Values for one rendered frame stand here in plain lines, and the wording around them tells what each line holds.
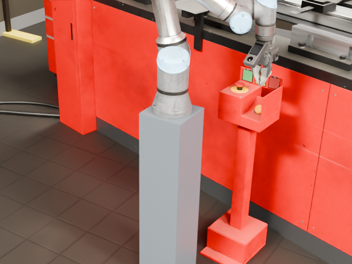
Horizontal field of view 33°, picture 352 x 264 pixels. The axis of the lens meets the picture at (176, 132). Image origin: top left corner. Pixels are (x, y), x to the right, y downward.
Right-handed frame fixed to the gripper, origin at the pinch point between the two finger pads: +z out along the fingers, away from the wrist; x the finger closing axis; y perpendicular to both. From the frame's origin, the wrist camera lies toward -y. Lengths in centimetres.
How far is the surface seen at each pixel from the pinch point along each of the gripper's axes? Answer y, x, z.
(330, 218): 14, -30, 63
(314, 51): 31.3, -7.5, -3.8
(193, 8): 23, 48, -14
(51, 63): 76, 216, 77
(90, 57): 39, 135, 38
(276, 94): 5.1, -4.7, 5.6
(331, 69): 24.5, -18.6, -1.3
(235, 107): -6.1, 7.2, 10.1
